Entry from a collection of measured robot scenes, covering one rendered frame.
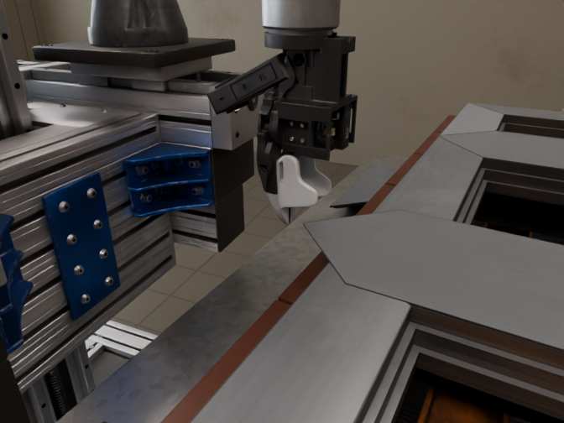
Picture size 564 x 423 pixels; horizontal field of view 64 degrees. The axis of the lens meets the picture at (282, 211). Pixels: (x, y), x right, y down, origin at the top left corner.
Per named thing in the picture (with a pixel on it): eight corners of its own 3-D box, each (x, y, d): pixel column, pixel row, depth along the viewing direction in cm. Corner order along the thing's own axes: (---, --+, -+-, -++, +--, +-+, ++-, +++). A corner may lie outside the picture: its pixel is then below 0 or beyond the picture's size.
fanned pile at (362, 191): (432, 174, 119) (434, 159, 117) (386, 237, 88) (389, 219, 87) (386, 166, 125) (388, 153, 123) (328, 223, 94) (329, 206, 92)
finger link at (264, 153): (269, 199, 48) (268, 117, 45) (257, 196, 49) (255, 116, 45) (290, 185, 52) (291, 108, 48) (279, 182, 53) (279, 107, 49)
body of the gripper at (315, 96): (326, 169, 44) (332, 37, 39) (252, 154, 48) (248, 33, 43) (354, 148, 50) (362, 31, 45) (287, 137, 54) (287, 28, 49)
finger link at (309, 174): (323, 231, 52) (326, 154, 48) (278, 220, 55) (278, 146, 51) (333, 221, 55) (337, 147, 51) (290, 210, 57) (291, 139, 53)
